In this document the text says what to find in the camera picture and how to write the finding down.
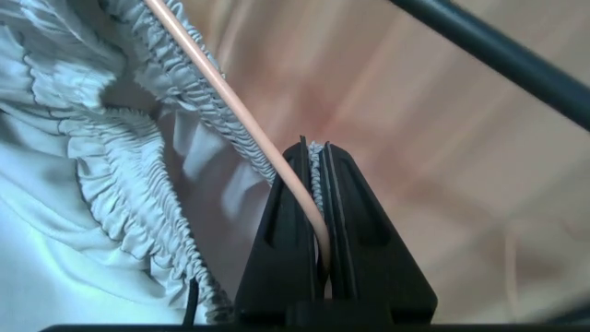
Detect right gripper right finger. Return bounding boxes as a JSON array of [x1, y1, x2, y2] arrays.
[[321, 140, 439, 325]]

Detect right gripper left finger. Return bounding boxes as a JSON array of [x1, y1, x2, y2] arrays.
[[233, 135, 326, 324]]

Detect pale grey shorts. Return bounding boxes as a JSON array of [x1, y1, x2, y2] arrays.
[[0, 0, 326, 326]]

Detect black clothes rack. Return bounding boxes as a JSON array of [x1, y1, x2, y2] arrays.
[[389, 0, 590, 133]]

